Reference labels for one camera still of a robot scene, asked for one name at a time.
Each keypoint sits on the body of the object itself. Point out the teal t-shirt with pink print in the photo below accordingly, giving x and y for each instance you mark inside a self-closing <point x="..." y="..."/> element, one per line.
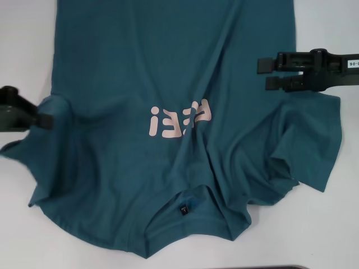
<point x="168" y="56"/>

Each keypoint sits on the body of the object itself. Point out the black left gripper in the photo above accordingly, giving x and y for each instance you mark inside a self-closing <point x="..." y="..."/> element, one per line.
<point x="12" y="115"/>

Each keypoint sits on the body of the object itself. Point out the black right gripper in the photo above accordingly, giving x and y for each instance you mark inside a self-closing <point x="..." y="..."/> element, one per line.
<point x="331" y="75"/>

